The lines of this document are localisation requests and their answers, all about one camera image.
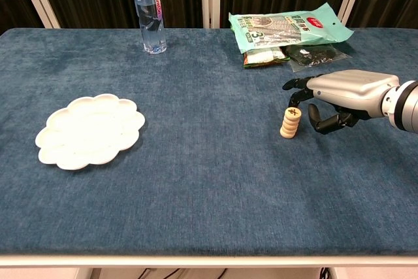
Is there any small green orange packet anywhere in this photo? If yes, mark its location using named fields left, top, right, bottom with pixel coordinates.
left=242, top=46, right=291, bottom=70

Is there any clear bag with black contents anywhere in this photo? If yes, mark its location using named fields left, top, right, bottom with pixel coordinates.
left=282, top=42, right=353, bottom=73

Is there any clear plastic water bottle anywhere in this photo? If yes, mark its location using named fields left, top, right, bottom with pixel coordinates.
left=131, top=0, right=168, bottom=55

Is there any teal dishcloth package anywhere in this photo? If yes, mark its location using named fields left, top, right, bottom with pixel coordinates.
left=228, top=1, right=355, bottom=55

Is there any white flower-shaped paint palette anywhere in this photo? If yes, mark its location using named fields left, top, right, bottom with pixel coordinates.
left=35, top=93, right=146, bottom=171

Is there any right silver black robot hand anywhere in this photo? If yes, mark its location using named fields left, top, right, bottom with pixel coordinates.
left=282, top=69, right=401, bottom=136

